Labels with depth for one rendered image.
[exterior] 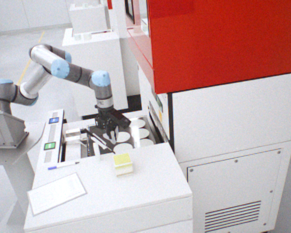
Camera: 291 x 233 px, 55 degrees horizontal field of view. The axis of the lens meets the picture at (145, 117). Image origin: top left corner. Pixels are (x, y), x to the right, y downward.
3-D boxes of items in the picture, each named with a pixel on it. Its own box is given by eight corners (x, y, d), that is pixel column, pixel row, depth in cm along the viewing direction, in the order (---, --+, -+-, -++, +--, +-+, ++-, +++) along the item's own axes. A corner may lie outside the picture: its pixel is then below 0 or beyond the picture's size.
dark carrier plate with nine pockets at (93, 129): (145, 117, 171) (145, 116, 171) (158, 150, 142) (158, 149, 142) (88, 127, 167) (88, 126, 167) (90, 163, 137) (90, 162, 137)
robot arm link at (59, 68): (24, 34, 146) (63, 56, 112) (44, 42, 154) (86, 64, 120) (17, 55, 148) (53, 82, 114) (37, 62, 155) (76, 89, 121)
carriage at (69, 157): (81, 135, 168) (80, 131, 166) (81, 175, 137) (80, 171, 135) (68, 137, 167) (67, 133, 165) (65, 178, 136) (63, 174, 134)
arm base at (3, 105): (-24, 114, 161) (-21, 97, 164) (-4, 120, 176) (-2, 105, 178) (-1, 112, 158) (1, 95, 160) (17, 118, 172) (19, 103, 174)
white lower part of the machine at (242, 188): (221, 163, 263) (227, 83, 221) (273, 237, 193) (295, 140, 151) (148, 178, 254) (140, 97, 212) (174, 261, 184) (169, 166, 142)
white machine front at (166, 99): (143, 96, 212) (138, 44, 192) (174, 164, 143) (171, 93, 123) (139, 97, 212) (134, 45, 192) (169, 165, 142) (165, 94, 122)
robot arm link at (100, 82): (102, 67, 124) (112, 72, 118) (106, 90, 129) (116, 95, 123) (86, 73, 120) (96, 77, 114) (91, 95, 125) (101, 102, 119)
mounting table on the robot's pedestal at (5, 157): (-44, 180, 166) (-54, 163, 160) (-3, 138, 204) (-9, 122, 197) (27, 181, 161) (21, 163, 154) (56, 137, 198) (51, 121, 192)
